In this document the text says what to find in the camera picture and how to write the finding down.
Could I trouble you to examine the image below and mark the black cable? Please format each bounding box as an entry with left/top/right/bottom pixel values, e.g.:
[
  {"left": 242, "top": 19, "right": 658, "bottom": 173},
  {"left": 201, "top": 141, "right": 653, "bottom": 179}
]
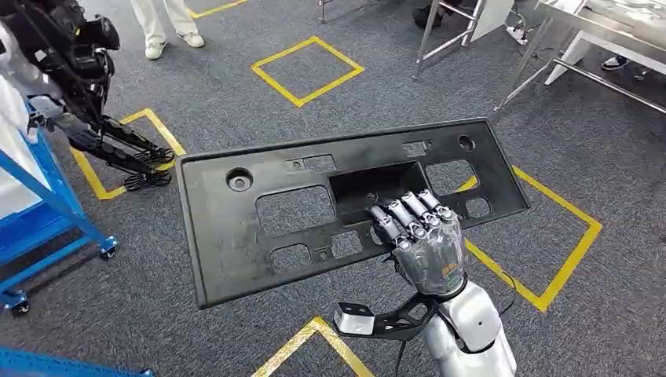
[{"left": 393, "top": 338, "right": 408, "bottom": 377}]

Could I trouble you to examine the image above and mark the white table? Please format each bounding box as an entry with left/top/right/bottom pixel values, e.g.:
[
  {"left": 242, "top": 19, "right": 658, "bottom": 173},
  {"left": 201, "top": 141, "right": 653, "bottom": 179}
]
[{"left": 545, "top": 30, "right": 591, "bottom": 87}]

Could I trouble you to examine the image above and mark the black plastic panel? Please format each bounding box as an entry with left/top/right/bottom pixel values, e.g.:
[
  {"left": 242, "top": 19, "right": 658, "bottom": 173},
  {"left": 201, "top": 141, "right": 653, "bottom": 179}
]
[{"left": 175, "top": 117, "right": 531, "bottom": 311}]

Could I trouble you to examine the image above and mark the person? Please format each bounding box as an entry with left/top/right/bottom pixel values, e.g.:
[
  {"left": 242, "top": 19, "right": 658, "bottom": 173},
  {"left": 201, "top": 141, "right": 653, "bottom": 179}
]
[
  {"left": 601, "top": 54, "right": 649, "bottom": 82},
  {"left": 130, "top": 0, "right": 207, "bottom": 60},
  {"left": 412, "top": 4, "right": 449, "bottom": 30}
]

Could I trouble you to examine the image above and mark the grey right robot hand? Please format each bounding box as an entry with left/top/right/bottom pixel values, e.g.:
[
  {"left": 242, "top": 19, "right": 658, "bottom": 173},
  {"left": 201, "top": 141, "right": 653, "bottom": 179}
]
[{"left": 368, "top": 189, "right": 470, "bottom": 298}]

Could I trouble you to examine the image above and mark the black humanoid robot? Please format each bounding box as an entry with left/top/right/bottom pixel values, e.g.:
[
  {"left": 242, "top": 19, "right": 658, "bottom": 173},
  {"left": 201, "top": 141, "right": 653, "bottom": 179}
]
[{"left": 0, "top": 0, "right": 175, "bottom": 192}]

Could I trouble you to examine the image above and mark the steel bench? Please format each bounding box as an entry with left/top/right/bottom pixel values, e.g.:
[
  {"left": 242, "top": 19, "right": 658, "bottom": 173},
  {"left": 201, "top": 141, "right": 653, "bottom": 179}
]
[{"left": 494, "top": 0, "right": 666, "bottom": 115}]

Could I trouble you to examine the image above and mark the black camera bracket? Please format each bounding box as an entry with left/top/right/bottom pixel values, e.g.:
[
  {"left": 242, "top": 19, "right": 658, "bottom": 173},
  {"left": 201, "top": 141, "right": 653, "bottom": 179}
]
[{"left": 359, "top": 292, "right": 443, "bottom": 342}]

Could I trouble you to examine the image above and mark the steel frame table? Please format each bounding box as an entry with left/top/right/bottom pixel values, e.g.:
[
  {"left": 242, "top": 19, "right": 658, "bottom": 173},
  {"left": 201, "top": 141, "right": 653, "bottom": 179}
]
[{"left": 413, "top": 0, "right": 516, "bottom": 82}]

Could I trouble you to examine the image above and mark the white desk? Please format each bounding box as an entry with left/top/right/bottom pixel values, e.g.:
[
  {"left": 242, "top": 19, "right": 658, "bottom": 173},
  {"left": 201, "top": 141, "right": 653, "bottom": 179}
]
[{"left": 470, "top": 0, "right": 516, "bottom": 42}]

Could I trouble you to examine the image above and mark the blue metal shelf rack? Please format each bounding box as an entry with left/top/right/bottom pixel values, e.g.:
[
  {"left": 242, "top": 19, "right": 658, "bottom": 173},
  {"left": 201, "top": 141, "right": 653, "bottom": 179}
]
[
  {"left": 0, "top": 347, "right": 155, "bottom": 377},
  {"left": 0, "top": 98, "right": 119, "bottom": 317}
]

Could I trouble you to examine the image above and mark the white power strip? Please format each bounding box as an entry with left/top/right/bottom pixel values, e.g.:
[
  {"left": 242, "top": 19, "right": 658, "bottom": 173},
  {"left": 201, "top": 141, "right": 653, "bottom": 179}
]
[{"left": 505, "top": 24, "right": 528, "bottom": 46}]

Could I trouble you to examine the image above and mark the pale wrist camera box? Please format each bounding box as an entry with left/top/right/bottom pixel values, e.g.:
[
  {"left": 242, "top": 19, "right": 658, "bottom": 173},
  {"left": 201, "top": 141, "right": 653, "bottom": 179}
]
[{"left": 332, "top": 302, "right": 377, "bottom": 337}]

